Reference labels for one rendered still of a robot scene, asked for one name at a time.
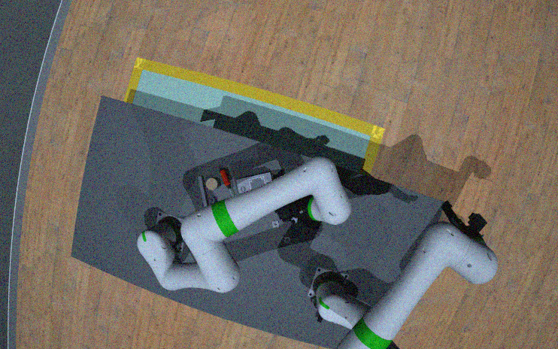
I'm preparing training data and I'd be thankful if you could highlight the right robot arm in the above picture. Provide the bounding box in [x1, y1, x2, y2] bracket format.
[311, 213, 498, 349]

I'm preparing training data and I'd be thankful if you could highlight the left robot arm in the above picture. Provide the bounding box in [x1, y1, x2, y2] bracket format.
[137, 156, 351, 293]

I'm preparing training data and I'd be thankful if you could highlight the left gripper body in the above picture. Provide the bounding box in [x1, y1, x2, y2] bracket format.
[290, 199, 301, 218]

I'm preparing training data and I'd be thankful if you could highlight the red screwdriver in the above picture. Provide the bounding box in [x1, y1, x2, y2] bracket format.
[220, 168, 233, 196]

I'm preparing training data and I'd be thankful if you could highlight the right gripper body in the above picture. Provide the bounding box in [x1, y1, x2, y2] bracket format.
[458, 223, 475, 232]

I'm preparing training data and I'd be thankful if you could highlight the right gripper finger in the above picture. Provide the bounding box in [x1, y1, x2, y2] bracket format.
[441, 200, 466, 228]

